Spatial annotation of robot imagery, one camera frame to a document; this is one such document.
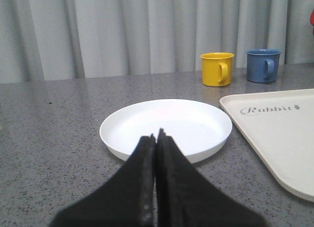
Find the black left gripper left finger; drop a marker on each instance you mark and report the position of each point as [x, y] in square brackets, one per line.
[125, 200]

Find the grey pleated curtain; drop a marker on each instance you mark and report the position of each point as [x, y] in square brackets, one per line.
[64, 39]

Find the cream rabbit serving tray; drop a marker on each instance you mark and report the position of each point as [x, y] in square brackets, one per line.
[280, 128]

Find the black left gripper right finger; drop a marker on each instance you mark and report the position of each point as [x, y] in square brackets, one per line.
[186, 199]

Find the yellow enamel mug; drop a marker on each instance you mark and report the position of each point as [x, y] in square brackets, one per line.
[217, 69]

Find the white round plate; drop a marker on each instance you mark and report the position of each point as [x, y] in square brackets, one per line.
[199, 129]

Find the blue enamel mug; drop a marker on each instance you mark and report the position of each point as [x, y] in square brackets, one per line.
[262, 65]

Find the red enamel mug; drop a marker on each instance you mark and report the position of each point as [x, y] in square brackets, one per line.
[312, 18]

